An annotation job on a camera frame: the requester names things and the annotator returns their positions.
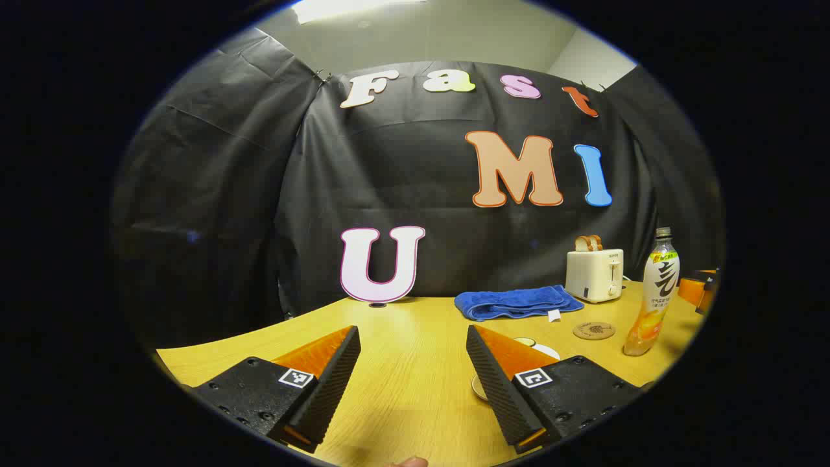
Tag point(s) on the blue towel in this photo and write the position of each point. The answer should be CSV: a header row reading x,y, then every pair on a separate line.
x,y
512,303

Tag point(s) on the white toaster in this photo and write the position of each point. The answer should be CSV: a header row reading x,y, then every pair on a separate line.
x,y
593,275

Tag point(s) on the toasted bread slice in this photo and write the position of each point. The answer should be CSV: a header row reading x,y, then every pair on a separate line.
x,y
597,242
580,244

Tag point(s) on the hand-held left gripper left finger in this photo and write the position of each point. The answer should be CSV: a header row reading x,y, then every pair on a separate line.
x,y
337,383

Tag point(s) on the black backdrop cloth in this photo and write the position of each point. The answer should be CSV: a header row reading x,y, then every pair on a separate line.
x,y
402,168

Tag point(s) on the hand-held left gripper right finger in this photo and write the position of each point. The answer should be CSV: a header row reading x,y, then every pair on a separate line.
x,y
493,383

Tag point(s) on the clear labelled water bottle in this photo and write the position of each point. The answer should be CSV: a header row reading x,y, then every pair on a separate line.
x,y
660,285

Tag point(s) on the cream teacup saucer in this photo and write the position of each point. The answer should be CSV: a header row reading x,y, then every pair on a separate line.
x,y
478,388

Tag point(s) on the ceiling light panel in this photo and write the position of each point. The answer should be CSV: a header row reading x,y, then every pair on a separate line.
x,y
343,8

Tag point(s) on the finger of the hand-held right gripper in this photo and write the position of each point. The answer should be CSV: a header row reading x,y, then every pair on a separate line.
x,y
690,290

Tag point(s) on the round cork coaster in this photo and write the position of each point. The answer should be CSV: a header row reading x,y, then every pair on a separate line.
x,y
593,331

